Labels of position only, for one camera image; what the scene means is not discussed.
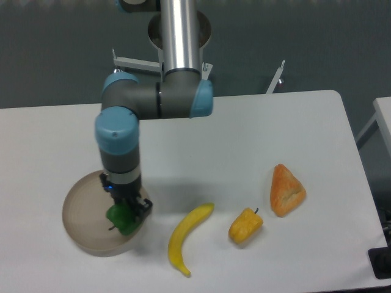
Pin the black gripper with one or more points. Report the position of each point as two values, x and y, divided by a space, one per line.
136 207

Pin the green toy bell pepper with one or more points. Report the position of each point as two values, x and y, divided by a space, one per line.
123 218

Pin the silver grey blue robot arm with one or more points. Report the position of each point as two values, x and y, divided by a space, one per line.
182 93

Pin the beige round plate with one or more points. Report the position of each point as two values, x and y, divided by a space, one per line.
84 219

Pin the yellow toy bell pepper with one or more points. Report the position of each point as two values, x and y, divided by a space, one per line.
245 225

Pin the yellow toy banana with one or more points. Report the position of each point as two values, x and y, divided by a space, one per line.
175 246

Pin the orange toy pastry triangle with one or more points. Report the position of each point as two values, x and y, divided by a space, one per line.
287 192

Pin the black device at right edge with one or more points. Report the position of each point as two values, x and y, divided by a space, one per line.
380 262

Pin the white side table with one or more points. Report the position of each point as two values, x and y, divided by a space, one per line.
380 120

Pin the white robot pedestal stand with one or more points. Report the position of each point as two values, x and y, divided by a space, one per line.
154 33

